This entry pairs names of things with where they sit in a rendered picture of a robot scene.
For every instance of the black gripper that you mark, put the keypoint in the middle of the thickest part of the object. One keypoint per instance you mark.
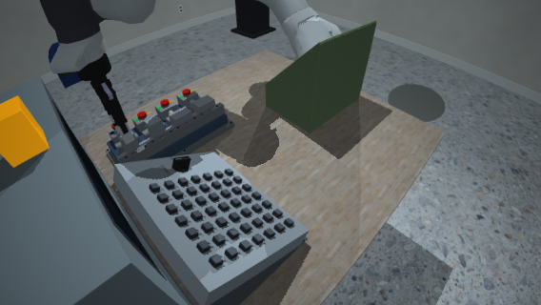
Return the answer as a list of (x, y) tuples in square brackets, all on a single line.
[(96, 72)]

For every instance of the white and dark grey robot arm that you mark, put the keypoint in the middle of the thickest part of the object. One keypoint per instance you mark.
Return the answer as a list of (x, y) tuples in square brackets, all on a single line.
[(76, 23)]

